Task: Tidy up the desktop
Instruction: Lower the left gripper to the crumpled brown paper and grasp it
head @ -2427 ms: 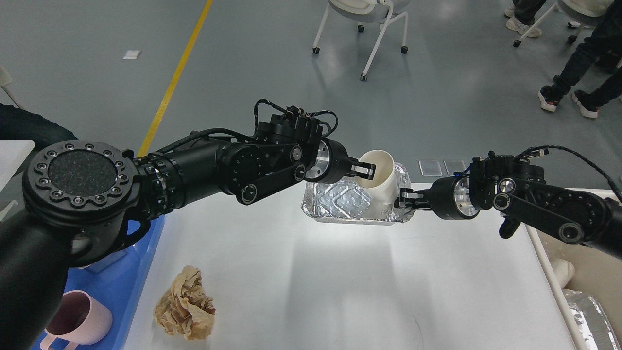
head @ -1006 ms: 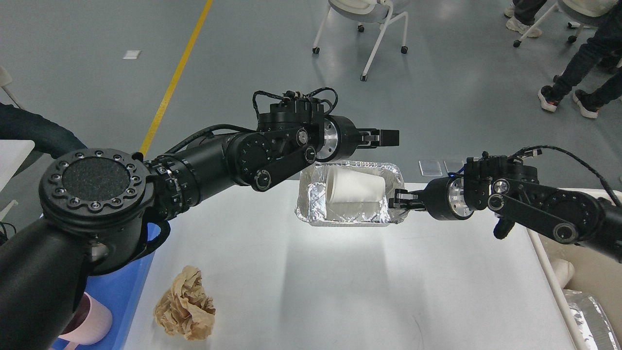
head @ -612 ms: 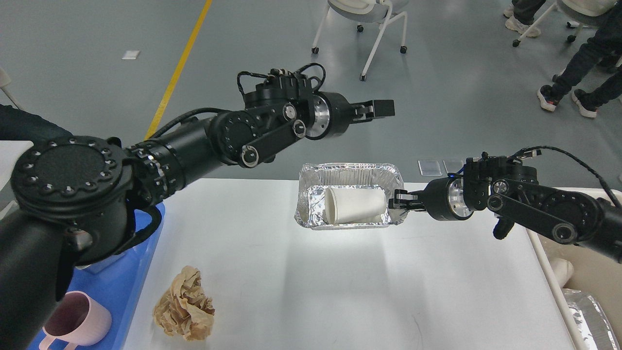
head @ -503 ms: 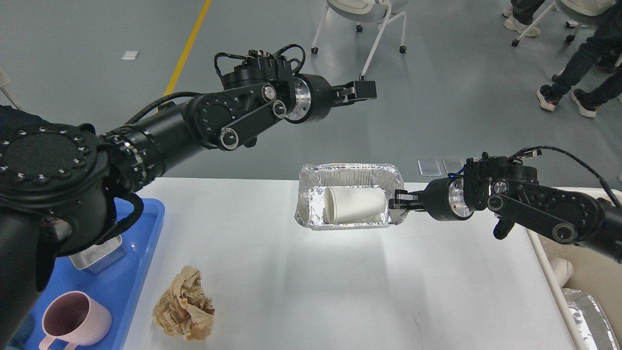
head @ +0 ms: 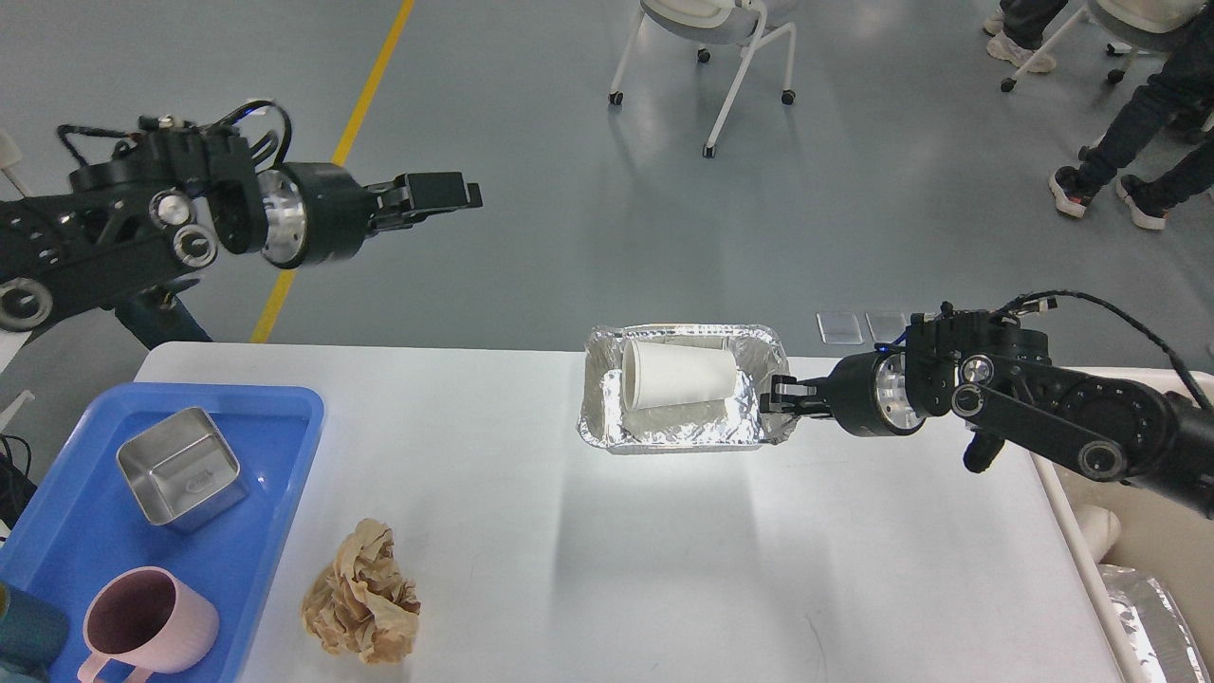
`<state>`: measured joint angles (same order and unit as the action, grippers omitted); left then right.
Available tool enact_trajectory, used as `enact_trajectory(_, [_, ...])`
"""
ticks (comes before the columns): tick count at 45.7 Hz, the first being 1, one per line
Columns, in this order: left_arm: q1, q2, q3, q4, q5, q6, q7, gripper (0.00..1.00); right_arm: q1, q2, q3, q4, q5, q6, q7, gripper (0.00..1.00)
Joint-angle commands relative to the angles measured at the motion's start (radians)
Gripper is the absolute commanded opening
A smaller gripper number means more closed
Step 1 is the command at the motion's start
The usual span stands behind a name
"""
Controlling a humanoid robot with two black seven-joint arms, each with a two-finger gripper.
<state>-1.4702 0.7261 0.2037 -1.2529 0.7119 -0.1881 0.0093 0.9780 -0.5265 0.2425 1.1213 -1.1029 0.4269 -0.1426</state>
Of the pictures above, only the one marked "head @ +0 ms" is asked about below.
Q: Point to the teal object at tray corner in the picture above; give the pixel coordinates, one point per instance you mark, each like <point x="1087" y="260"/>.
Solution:
<point x="33" y="634"/>

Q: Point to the floor outlet cover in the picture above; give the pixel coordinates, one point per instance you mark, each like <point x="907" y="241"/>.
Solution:
<point x="839" y="328"/>
<point x="886" y="326"/>

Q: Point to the pink mug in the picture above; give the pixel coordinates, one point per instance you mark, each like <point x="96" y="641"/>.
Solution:
<point x="149" y="619"/>

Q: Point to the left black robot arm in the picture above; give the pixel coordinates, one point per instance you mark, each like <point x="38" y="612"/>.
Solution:
<point x="150" y="208"/>

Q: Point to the white chair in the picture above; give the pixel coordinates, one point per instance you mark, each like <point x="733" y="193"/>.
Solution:
<point x="750" y="25"/>
<point x="1156" y="26"/>

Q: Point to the beige plastic bin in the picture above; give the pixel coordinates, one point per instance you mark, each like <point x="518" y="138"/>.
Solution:
<point x="1170" y="542"/>

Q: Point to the aluminium foil tray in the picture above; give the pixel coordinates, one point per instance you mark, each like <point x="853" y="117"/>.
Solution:
<point x="731" y="424"/>

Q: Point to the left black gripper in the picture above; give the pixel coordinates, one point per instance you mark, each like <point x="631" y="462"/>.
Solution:
<point x="317" y="212"/>

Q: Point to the white chair centre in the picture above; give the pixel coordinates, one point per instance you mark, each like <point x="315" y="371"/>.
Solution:
<point x="750" y="25"/>

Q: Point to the seated person's feet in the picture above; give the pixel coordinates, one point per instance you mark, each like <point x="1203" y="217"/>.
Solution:
<point x="1016" y="29"/>

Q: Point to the person in dark jeans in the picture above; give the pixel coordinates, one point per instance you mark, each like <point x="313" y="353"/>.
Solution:
<point x="156" y="316"/>

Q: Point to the floor outlet cover left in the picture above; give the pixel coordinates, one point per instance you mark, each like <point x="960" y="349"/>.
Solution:
<point x="839" y="328"/>

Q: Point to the white paper cup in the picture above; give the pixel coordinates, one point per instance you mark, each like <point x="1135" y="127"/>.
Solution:
<point x="660" y="375"/>

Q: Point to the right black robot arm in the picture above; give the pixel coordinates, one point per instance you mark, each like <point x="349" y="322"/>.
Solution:
<point x="988" y="369"/>

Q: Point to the white cup in bin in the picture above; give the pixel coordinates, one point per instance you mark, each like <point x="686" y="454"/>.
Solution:
<point x="1100" y="529"/>

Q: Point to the blue plastic tray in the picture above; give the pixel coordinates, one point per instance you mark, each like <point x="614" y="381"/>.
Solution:
<point x="83" y="526"/>

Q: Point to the brown paper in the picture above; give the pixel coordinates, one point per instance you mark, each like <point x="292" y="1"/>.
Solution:
<point x="361" y="603"/>

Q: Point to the stainless steel rectangular container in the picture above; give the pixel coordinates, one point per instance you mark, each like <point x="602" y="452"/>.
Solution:
<point x="182" y="471"/>

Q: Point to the white chair right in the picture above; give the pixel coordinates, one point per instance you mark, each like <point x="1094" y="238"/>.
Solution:
<point x="1156" y="26"/>

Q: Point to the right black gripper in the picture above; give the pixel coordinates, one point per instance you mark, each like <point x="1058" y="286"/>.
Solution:
<point x="865" y="394"/>

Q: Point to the walking person's legs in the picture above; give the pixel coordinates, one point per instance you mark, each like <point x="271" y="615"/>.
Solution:
<point x="1184" y="81"/>

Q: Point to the floor outlet cover right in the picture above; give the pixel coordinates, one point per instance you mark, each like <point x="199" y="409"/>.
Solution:
<point x="886" y="326"/>

